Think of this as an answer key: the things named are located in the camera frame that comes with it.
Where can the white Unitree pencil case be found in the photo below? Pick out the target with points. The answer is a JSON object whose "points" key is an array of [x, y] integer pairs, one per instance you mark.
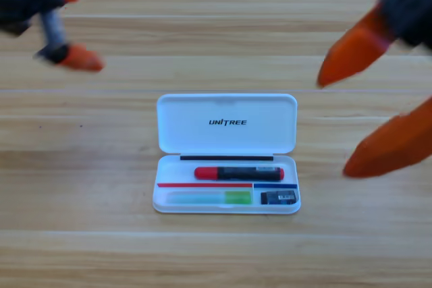
{"points": [[226, 133]]}

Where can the dark blue eraser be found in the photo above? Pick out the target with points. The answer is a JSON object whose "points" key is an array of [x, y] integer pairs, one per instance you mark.
{"points": [[280, 197]]}

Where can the red and black marker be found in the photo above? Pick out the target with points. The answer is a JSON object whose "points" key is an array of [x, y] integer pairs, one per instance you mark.
{"points": [[236, 173]]}

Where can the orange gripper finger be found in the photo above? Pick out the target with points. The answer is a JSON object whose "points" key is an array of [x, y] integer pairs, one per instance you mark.
{"points": [[395, 146]]}

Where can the green capped translucent highlighter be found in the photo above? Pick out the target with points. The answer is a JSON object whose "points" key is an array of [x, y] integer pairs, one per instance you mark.
{"points": [[238, 197]]}

